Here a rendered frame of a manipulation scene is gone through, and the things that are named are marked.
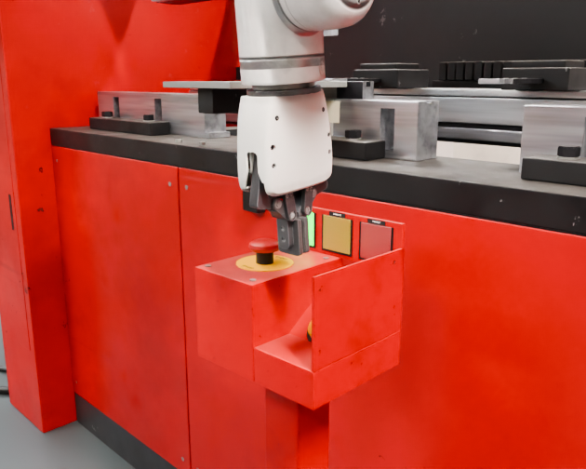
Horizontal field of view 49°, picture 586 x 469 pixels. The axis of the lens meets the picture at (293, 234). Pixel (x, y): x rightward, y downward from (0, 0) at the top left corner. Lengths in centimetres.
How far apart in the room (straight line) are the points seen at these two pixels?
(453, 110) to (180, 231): 61
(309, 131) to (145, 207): 86
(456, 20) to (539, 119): 73
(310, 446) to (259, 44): 50
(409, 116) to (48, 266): 119
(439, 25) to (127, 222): 89
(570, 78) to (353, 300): 62
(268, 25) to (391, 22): 116
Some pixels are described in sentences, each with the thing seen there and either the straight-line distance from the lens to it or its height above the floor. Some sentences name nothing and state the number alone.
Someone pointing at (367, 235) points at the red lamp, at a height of 82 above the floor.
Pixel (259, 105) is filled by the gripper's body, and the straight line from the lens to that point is 62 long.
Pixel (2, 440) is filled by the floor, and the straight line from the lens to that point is 208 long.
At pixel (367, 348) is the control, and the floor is 70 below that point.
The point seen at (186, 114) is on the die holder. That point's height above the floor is 92.
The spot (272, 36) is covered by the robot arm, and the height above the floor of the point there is 104.
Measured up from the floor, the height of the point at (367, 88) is 99.
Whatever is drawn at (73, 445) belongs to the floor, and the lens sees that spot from 199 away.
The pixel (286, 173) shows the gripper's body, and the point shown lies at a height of 91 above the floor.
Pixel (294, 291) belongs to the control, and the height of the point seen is 76.
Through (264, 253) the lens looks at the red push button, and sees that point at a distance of 79.
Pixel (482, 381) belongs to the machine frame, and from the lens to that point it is 92.
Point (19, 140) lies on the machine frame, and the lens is 183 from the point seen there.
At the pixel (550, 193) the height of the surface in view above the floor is 87.
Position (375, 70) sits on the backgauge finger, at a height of 102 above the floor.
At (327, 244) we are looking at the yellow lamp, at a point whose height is 80.
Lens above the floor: 101
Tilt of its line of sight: 14 degrees down
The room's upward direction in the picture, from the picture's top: straight up
